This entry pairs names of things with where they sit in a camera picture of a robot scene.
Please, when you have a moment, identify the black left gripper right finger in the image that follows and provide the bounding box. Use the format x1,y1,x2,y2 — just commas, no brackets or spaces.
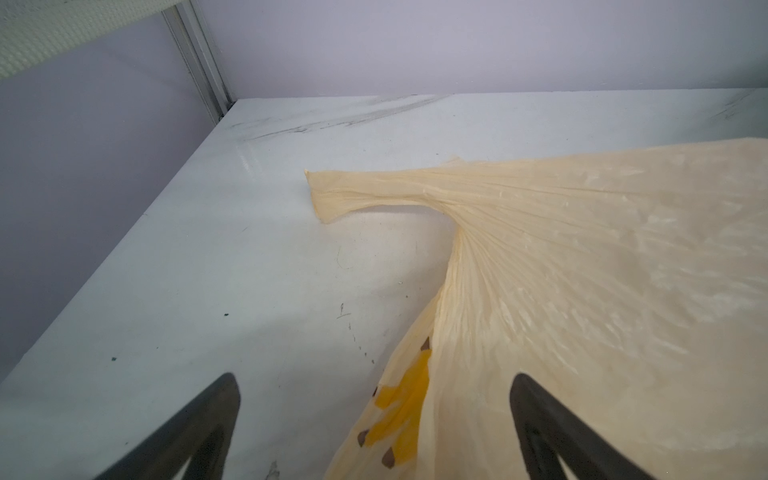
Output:
509,373,651,479

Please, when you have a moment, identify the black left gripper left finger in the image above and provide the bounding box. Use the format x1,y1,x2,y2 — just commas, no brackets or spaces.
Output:
98,372,241,479

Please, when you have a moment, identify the cream banana print plastic bag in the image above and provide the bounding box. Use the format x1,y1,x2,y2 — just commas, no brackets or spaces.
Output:
307,139,767,479

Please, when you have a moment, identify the aluminium frame post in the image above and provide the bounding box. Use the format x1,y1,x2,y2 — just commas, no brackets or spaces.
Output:
162,1,236,124

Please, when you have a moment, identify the white mesh wall shelf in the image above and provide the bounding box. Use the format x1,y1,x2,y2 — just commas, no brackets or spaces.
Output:
1,0,177,79

